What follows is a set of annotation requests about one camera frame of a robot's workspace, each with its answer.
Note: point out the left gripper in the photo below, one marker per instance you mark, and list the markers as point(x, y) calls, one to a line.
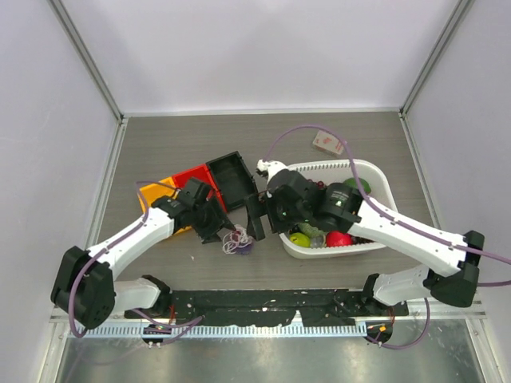
point(219, 219)

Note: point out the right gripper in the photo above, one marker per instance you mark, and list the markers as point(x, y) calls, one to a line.
point(255, 207)

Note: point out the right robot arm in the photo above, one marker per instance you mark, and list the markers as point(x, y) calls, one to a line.
point(448, 269)

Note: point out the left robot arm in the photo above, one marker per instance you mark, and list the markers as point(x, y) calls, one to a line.
point(87, 286)

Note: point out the black plastic bin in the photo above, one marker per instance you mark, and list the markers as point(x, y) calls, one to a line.
point(233, 179)

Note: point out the red plastic bin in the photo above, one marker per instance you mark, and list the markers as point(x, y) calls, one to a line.
point(202, 173)

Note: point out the small green apple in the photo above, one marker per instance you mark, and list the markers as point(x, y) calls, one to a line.
point(300, 239)

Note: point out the green cantaloupe melon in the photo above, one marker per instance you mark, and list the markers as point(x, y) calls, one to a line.
point(310, 231)

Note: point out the yellow plastic bin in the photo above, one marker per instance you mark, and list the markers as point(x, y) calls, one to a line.
point(148, 191)

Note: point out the white plastic basket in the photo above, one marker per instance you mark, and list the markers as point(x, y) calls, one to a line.
point(337, 171)

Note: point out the red apple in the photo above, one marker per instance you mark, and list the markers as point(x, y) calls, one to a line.
point(338, 239)

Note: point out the red white card box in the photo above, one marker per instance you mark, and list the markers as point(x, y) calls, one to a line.
point(326, 142)

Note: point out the green lime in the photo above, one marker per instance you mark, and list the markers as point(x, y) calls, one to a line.
point(351, 182)

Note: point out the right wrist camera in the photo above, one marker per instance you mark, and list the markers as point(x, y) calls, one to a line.
point(267, 169)

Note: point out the slotted cable duct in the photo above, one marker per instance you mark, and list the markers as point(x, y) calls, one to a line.
point(294, 330)

